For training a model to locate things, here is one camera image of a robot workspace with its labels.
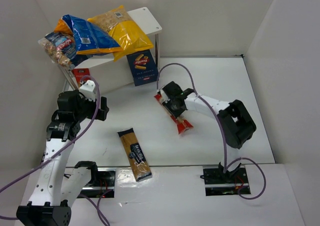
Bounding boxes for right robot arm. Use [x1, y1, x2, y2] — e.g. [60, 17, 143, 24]
[155, 81, 257, 183]

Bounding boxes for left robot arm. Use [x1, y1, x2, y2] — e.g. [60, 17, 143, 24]
[16, 90, 109, 226]

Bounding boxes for yellow pasta bag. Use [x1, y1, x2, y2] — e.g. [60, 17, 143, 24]
[87, 5, 154, 61]

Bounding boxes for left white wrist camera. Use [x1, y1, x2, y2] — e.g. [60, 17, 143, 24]
[79, 80, 97, 101]

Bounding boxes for red spaghetti pack on shelf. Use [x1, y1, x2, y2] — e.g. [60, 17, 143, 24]
[72, 68, 90, 87]

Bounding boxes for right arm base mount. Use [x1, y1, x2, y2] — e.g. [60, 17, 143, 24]
[200, 164, 251, 196]

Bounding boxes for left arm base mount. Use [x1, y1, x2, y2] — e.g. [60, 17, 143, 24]
[78, 167, 116, 199]

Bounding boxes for black La Sicilia spaghetti pack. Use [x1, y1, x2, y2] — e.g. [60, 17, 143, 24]
[117, 128, 152, 182]

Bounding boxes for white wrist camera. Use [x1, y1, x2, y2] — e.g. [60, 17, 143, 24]
[79, 80, 97, 101]
[155, 88, 170, 105]

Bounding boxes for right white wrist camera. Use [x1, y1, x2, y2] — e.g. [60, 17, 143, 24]
[155, 88, 170, 105]

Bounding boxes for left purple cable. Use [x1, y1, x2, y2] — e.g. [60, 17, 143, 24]
[0, 75, 111, 226]

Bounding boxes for dark blue Barilla pasta box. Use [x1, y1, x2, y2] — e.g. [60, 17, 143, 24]
[126, 50, 159, 86]

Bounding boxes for clear fusilli pasta bag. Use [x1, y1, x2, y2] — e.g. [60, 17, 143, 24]
[38, 32, 76, 70]

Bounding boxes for red spaghetti pack with barcode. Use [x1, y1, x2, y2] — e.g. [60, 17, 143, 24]
[154, 93, 193, 134]

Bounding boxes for blue and orange pasta bag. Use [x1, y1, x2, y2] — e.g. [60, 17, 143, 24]
[54, 14, 123, 55]

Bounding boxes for white two-tier shelf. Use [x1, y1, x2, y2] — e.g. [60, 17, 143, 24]
[76, 7, 162, 93]

